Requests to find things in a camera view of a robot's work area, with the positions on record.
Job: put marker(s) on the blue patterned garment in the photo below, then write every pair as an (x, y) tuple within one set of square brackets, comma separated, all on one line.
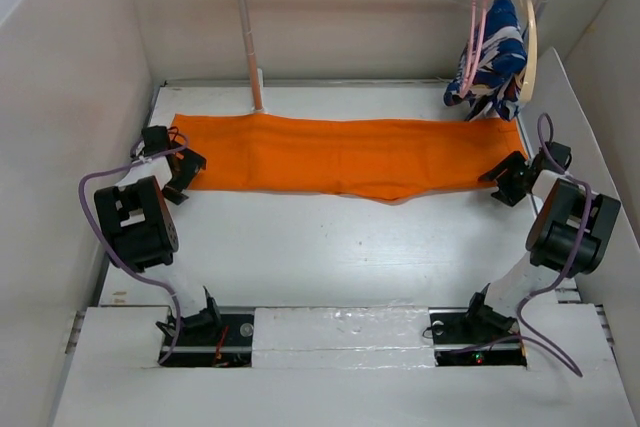
[(493, 91)]

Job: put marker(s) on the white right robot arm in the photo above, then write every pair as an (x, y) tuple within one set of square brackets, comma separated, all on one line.
[(569, 236)]

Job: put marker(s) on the white foam board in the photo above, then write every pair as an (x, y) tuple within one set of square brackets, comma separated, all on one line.
[(615, 283)]

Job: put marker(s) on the beige hanger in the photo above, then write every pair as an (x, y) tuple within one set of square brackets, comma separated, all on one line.
[(525, 80)]

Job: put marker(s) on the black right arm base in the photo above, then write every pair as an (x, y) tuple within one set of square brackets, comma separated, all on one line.
[(458, 343)]

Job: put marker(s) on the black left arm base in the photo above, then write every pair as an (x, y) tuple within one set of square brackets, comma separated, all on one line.
[(230, 347)]

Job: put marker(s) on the orange trousers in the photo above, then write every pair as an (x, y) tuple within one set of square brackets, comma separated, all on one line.
[(383, 159)]

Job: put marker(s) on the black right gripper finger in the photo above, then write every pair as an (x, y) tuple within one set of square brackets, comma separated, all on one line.
[(511, 169), (511, 191)]

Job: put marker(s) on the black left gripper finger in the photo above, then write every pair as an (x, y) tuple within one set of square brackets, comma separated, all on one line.
[(174, 193), (189, 165)]

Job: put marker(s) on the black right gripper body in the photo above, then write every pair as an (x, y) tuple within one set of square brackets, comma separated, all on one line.
[(530, 166)]

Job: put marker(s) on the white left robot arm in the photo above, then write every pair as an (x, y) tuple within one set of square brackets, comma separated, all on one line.
[(133, 215)]

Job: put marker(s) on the pink hanger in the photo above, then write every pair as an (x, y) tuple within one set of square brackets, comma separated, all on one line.
[(479, 9)]

